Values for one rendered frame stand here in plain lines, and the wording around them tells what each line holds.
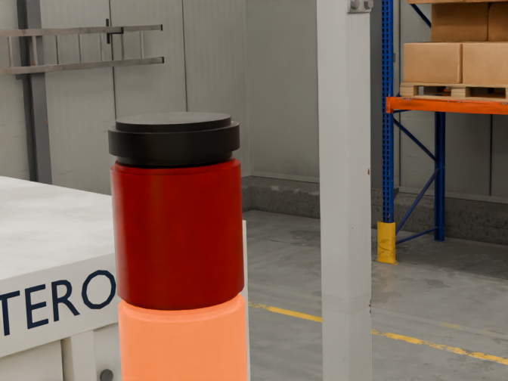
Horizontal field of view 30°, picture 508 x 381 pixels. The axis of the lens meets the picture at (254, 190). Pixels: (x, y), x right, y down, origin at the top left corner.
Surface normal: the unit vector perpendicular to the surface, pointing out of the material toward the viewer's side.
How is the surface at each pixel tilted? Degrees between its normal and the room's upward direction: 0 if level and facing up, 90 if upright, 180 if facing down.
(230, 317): 90
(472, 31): 92
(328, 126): 90
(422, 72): 92
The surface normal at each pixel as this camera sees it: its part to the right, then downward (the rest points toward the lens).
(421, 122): -0.64, 0.17
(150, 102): 0.76, 0.09
